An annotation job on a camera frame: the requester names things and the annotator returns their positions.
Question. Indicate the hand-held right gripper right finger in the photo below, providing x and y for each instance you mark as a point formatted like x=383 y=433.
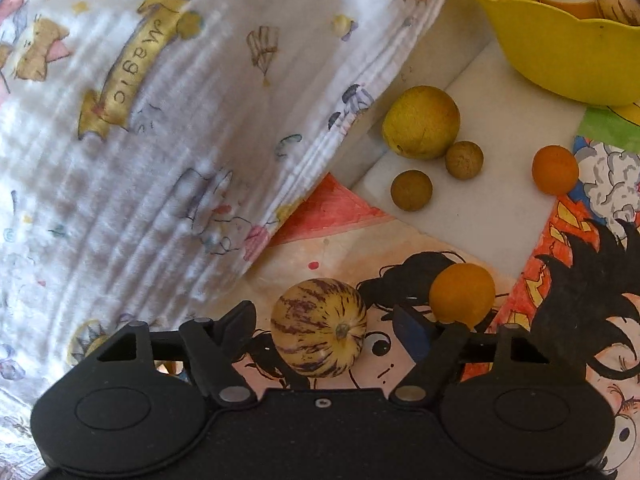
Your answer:
x=407 y=328

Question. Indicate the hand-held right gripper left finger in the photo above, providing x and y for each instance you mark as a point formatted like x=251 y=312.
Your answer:
x=241 y=321

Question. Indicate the orange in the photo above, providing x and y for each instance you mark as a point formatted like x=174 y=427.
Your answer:
x=462 y=295
x=555 y=169

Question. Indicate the striped pepino melon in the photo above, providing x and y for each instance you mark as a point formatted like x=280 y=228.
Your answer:
x=620 y=0
x=318 y=327

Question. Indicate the small brown round fruit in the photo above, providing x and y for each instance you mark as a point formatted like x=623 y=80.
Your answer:
x=411 y=190
x=464 y=160

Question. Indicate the cartoon printed tablecloth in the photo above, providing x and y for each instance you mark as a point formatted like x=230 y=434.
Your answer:
x=575 y=310

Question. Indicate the yellow-green round fruit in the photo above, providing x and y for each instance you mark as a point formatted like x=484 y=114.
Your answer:
x=421 y=122

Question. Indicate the white cartoon printed blanket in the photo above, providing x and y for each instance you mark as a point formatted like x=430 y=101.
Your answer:
x=200 y=110

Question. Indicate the yellow plastic bowl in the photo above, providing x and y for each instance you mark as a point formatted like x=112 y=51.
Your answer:
x=550 y=45

